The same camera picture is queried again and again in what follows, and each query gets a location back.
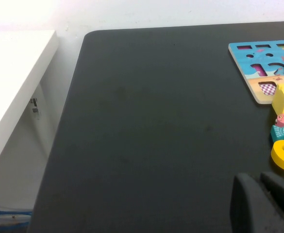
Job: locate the blue wooden puzzle board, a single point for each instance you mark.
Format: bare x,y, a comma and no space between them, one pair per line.
243,61

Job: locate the white side table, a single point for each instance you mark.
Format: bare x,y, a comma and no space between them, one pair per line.
10,72

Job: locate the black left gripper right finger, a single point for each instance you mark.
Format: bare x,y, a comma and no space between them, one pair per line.
282,191

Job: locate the yellow wooden number nine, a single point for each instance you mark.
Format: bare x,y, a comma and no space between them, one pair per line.
281,157

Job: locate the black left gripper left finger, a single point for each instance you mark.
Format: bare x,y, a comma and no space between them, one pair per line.
253,208

